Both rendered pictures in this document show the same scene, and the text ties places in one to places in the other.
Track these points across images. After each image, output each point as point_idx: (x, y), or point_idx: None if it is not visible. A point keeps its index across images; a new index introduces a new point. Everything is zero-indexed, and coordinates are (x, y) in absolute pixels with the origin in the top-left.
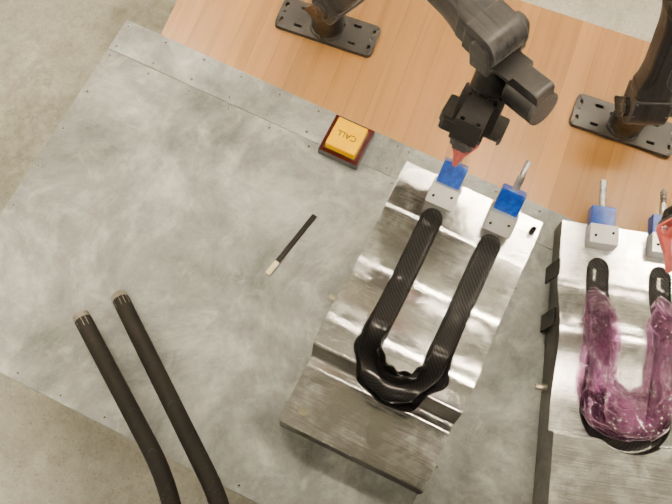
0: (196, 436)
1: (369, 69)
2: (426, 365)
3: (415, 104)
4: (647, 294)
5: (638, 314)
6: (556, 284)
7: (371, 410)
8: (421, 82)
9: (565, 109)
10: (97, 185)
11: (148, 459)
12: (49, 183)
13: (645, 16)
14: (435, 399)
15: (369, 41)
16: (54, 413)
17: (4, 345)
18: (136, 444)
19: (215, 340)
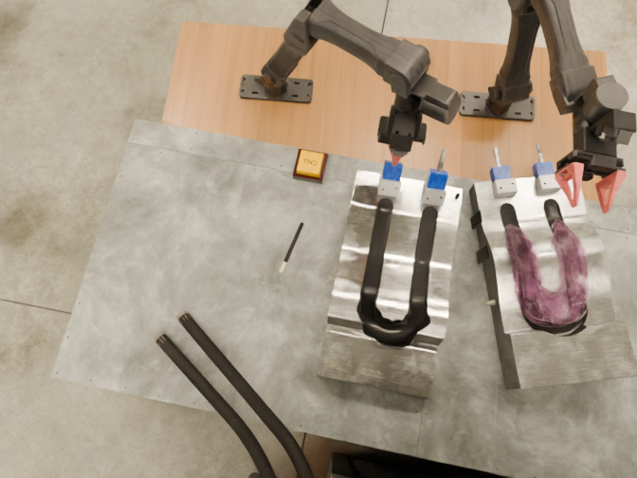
0: (263, 402)
1: (313, 111)
2: (410, 311)
3: (351, 127)
4: (546, 219)
5: (544, 235)
6: (482, 229)
7: (379, 351)
8: (351, 111)
9: None
10: (145, 240)
11: (233, 427)
12: (112, 248)
13: (476, 27)
14: (423, 333)
15: (307, 91)
16: None
17: (110, 370)
18: None
19: (257, 328)
